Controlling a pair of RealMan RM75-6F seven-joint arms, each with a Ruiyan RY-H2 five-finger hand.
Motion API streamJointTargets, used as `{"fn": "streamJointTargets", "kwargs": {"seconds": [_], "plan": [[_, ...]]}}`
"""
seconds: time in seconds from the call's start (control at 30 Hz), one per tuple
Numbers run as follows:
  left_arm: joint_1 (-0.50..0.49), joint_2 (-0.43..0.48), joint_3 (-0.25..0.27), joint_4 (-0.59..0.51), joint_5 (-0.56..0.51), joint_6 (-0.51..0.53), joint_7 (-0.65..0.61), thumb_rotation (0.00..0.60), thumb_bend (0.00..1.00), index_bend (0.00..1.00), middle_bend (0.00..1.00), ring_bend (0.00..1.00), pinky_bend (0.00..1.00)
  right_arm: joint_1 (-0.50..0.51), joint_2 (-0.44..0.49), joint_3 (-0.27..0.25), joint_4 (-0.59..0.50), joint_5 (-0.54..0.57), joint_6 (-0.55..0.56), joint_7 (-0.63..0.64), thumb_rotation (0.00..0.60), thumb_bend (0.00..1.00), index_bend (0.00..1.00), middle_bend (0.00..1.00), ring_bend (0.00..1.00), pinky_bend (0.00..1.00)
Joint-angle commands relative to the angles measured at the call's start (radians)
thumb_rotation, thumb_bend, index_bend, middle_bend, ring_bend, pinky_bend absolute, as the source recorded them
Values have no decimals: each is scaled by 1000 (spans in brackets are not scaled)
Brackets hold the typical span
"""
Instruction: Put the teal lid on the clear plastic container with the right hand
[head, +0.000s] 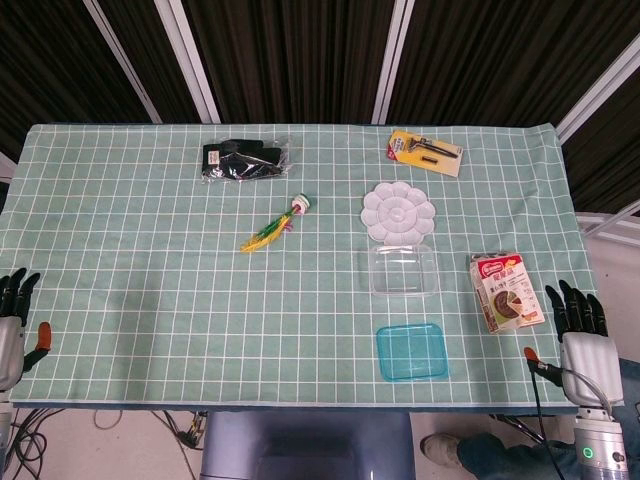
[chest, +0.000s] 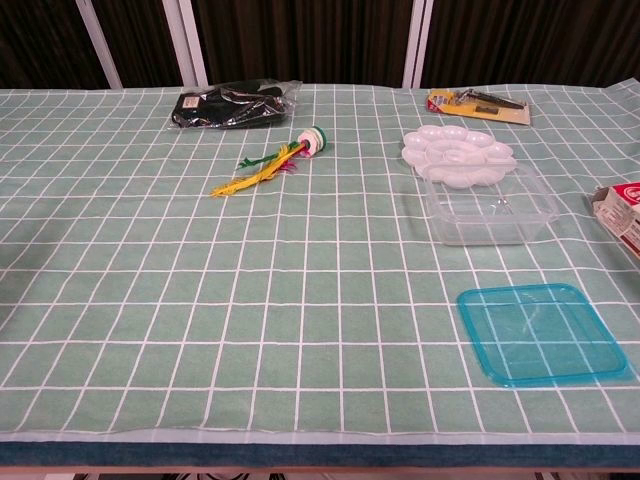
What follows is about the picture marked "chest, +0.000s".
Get tool on yellow blister card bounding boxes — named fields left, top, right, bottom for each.
left=425, top=86, right=533, bottom=127

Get blue cloth underlay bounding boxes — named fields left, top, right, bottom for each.
left=0, top=439, right=640, bottom=470

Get white flower-shaped paint palette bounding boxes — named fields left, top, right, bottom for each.
left=402, top=124, right=517, bottom=190

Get red and white carton box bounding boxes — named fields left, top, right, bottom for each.
left=585, top=180, right=640, bottom=266

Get white double frame post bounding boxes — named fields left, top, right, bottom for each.
left=401, top=0, right=434, bottom=89
left=160, top=0, right=209, bottom=88

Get clear plastic food container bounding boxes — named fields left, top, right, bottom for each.
left=422, top=160, right=560, bottom=247

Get dark pleated curtain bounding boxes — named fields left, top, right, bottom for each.
left=0, top=0, right=640, bottom=91

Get white slanted frame post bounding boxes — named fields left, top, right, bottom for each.
left=74, top=0, right=124, bottom=90

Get green white-grid tablecloth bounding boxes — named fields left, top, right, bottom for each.
left=0, top=78, right=640, bottom=446

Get colourful feather shuttlecock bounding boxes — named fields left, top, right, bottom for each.
left=209, top=126, right=328, bottom=198

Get black item in plastic bag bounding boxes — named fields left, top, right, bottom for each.
left=166, top=78, right=304, bottom=132

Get blue plastic container lid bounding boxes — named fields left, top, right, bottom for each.
left=455, top=282, right=629, bottom=387

